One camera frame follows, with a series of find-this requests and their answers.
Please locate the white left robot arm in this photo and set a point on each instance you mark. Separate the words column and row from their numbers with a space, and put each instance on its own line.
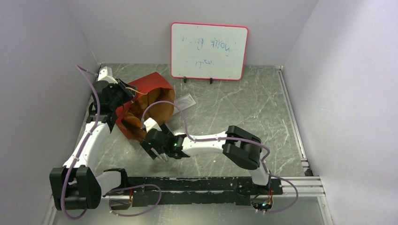
column 74, row 185

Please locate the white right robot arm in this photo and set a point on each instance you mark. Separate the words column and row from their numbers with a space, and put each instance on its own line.
column 239, row 146

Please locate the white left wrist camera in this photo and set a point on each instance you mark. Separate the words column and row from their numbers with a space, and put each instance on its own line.
column 106, row 74

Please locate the metal tongs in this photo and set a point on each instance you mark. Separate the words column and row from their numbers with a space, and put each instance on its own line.
column 163, row 157

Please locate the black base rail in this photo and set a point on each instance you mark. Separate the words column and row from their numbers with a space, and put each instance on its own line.
column 198, row 190

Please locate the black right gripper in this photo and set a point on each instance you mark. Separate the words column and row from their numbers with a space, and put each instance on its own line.
column 149, row 148

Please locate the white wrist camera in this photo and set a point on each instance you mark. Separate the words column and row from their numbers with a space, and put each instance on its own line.
column 106, row 74
column 150, row 124

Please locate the red brown paper bag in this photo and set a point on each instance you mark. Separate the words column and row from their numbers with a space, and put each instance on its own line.
column 150, row 89

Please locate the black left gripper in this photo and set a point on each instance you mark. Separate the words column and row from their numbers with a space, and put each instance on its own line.
column 129, row 91

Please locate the orange fake bread loaf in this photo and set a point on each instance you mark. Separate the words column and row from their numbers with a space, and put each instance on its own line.
column 130, row 119

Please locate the pink framed whiteboard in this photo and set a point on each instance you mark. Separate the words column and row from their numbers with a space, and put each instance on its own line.
column 207, row 51

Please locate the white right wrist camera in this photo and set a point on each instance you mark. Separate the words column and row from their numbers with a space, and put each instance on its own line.
column 150, row 124

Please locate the clear plastic packet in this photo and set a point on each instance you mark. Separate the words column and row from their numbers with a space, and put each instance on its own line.
column 185, row 101

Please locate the clear plastic tray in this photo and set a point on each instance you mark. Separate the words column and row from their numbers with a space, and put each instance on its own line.
column 213, row 108

